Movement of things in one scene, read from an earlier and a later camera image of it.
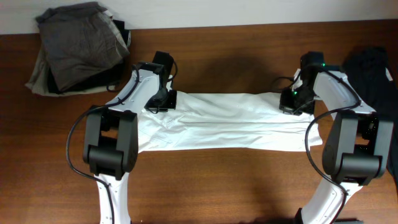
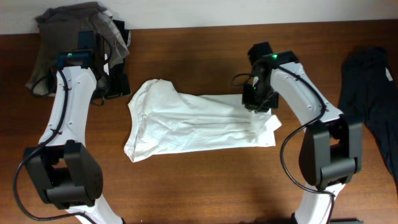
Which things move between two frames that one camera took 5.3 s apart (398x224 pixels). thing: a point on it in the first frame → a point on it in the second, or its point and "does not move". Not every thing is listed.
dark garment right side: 366,68 does not move
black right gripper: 292,104 → 259,101
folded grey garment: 81,41 does not move
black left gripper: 162,101 → 117,86
